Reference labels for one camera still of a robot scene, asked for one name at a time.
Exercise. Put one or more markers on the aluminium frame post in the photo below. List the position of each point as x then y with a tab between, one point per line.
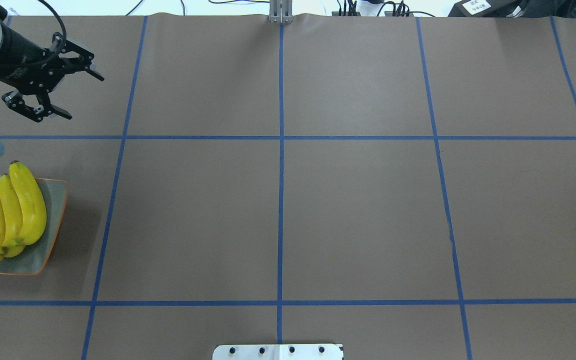
280	12

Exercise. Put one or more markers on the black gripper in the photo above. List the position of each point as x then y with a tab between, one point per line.
19	52

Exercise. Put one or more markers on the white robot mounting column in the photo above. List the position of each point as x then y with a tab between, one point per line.
295	351

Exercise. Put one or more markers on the black box with white label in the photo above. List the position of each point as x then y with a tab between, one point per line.
487	9

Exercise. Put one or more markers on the grey square plate orange rim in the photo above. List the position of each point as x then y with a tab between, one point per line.
33	259

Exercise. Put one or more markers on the yellow banana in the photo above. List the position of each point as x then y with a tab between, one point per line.
13	218
32	204

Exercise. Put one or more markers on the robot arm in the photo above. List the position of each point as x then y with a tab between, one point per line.
30	99

